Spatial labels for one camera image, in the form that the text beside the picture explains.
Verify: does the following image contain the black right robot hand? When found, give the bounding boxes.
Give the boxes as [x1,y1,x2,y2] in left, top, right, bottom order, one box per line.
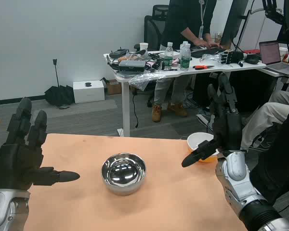
[182,73,243,168]

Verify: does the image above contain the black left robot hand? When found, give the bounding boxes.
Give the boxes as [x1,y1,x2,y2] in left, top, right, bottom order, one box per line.
[0,97,80,192]

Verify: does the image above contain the white and orange plastic bowl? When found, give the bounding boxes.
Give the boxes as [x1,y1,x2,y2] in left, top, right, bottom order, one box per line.
[187,131,219,164]

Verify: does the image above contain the shiny steel bowl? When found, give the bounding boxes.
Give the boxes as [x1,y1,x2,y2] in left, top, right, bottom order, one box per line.
[101,153,147,196]

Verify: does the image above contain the white power strip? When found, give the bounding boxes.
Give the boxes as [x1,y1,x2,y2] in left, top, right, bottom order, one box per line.
[196,114,210,126]

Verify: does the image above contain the seated person in beige trousers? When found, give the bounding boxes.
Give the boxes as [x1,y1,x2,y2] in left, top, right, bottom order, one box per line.
[240,90,289,152]

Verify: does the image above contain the operator in dark hoodie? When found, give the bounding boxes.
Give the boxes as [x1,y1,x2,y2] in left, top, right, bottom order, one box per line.
[249,0,289,211]

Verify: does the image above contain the white office desk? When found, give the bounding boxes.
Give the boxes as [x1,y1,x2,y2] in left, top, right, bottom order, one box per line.
[103,47,267,138]

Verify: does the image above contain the black robot hand on desk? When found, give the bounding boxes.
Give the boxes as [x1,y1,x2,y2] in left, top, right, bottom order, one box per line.
[219,50,244,65]

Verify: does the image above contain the black folded umbrella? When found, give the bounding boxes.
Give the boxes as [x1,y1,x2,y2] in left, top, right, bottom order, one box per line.
[43,85,75,108]

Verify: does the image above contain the black keyboard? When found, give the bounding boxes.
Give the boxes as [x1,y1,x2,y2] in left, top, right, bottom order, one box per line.
[190,47,226,58]

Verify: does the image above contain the grey open laptop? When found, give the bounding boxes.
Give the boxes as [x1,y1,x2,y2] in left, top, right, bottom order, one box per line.
[259,40,289,76]

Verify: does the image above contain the clear plastic bag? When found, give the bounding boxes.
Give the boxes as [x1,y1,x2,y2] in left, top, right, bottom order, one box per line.
[129,71,168,91]

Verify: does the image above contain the black stand pole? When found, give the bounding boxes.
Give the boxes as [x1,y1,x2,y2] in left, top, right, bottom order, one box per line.
[53,59,61,87]

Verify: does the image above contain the white cardboard product box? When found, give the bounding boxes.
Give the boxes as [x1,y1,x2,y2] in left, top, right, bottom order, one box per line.
[73,80,105,104]

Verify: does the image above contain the black computer monitor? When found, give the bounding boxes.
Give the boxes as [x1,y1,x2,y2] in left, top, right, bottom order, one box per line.
[220,0,250,50]

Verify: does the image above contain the grey flat device box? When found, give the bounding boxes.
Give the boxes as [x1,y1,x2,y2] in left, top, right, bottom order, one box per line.
[118,60,146,73]

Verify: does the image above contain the person in black top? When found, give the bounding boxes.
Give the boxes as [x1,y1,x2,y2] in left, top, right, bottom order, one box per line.
[152,0,226,123]

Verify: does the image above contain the brown cardboard box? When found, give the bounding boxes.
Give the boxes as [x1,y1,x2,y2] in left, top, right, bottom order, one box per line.
[106,79,122,95]

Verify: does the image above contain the black office chair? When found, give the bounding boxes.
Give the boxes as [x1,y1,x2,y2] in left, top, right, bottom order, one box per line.
[144,4,170,51]

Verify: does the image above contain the hand exoskeleton glove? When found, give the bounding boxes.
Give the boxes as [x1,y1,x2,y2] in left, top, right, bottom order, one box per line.
[262,0,286,25]

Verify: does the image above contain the black remote controller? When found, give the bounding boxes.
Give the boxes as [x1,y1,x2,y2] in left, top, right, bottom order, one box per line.
[109,47,130,59]

